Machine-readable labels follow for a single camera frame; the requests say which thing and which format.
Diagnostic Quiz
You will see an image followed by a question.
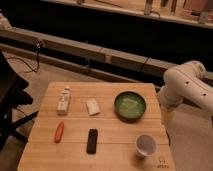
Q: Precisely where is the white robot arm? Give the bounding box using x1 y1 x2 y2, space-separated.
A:
157 61 213 125

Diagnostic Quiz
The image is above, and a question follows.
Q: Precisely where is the green ceramic bowl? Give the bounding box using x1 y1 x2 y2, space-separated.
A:
114 91 146 122

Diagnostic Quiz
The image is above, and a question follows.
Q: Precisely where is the white rectangular block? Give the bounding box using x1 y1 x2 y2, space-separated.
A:
86 99 101 116

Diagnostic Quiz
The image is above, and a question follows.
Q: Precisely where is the black rectangular remote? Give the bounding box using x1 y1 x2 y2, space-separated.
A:
86 129 98 154

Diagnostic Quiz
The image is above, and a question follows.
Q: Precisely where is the white tube bottle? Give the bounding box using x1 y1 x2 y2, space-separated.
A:
57 86 71 115

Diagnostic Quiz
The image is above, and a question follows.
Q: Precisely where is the orange carrot toy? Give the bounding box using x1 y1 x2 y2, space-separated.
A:
54 121 64 143

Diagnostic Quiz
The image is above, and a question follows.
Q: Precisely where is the black cable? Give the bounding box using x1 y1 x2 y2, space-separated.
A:
6 39 45 74

